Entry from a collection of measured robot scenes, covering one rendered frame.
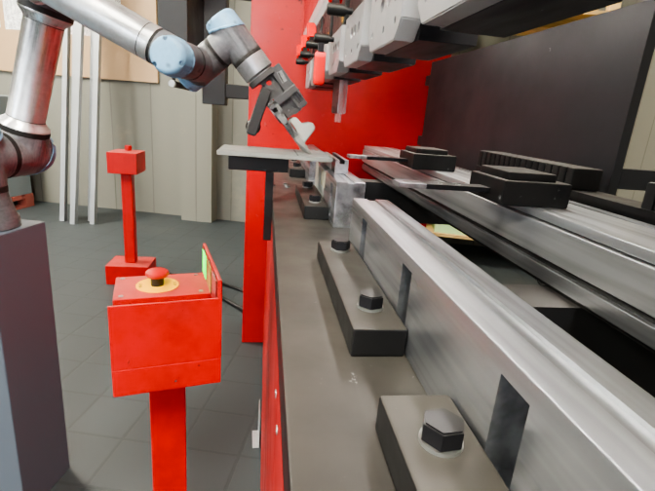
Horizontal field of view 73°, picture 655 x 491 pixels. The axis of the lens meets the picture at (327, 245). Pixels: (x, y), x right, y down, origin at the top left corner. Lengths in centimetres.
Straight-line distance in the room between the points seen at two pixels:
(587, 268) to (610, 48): 59
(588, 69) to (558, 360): 92
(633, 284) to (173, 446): 77
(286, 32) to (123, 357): 154
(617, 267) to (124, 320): 65
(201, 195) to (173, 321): 377
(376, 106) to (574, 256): 148
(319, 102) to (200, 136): 253
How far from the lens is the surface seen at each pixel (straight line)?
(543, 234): 72
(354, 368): 42
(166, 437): 92
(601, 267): 63
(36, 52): 132
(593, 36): 118
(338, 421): 36
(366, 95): 202
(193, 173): 446
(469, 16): 40
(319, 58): 97
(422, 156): 112
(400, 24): 50
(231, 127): 446
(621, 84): 107
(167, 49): 99
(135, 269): 295
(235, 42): 110
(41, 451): 156
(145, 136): 480
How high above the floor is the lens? 109
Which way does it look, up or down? 16 degrees down
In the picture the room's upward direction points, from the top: 5 degrees clockwise
